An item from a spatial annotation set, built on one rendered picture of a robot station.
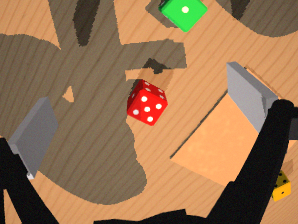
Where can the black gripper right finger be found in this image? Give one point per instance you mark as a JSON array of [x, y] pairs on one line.
[[245, 200]]

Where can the tan flat mat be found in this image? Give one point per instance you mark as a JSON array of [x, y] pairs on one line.
[[219, 146]]

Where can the yellow die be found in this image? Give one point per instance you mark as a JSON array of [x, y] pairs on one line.
[[282, 187]]

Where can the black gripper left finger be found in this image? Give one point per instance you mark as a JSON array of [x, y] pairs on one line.
[[26, 148]]

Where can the red die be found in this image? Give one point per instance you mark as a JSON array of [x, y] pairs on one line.
[[146, 103]]

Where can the green die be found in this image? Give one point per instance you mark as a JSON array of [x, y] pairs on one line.
[[183, 13]]

